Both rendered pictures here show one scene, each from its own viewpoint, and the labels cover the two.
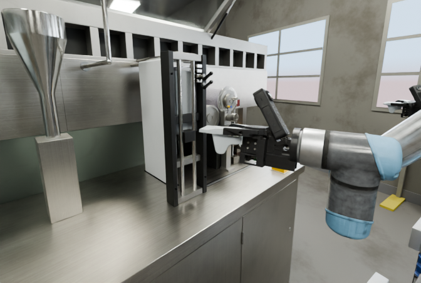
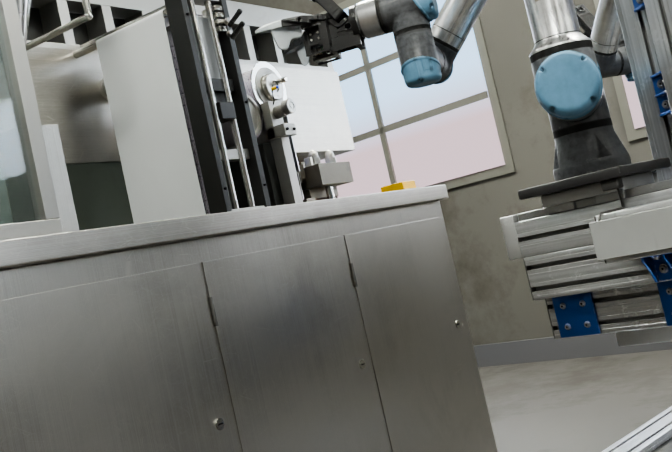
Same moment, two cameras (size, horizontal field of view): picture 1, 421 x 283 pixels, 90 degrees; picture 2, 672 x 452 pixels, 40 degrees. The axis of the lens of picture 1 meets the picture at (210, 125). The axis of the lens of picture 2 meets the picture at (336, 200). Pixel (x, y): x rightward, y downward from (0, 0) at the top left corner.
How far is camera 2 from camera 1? 1.48 m
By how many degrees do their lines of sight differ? 20
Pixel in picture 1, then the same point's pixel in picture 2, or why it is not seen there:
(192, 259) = (279, 259)
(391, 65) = not seen: hidden behind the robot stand
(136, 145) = (106, 210)
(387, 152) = not seen: outside the picture
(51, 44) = not seen: outside the picture
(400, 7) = not seen: outside the picture
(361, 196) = (415, 34)
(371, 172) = (414, 10)
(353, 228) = (420, 67)
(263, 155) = (328, 37)
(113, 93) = (55, 104)
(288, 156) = (352, 32)
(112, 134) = not seen: hidden behind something
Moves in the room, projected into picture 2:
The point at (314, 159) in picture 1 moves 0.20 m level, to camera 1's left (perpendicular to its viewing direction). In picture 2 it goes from (371, 19) to (272, 36)
